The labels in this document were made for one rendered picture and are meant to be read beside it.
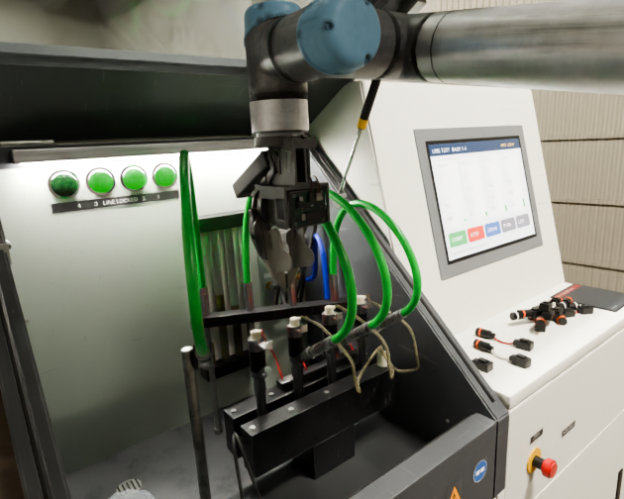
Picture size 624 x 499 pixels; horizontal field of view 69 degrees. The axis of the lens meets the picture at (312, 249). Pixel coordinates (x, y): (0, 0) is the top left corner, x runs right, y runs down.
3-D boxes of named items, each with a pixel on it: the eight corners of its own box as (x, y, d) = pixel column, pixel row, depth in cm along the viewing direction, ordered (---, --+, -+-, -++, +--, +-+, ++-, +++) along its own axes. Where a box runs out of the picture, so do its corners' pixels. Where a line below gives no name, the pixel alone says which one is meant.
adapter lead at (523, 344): (534, 349, 97) (534, 340, 96) (530, 351, 95) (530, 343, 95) (478, 334, 105) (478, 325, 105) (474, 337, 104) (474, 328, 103)
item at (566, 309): (551, 340, 100) (553, 317, 99) (505, 326, 108) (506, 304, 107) (594, 313, 113) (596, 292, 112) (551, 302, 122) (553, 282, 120)
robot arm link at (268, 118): (239, 104, 59) (289, 104, 64) (242, 140, 60) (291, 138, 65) (269, 98, 53) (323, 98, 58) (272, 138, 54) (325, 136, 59)
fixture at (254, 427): (259, 515, 76) (251, 435, 72) (230, 481, 84) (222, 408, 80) (397, 430, 96) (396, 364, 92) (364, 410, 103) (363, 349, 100)
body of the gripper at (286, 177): (284, 236, 56) (277, 135, 53) (250, 228, 63) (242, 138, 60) (332, 226, 61) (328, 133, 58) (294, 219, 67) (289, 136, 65)
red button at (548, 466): (546, 488, 85) (548, 464, 84) (525, 477, 89) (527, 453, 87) (559, 475, 88) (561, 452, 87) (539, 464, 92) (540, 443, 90)
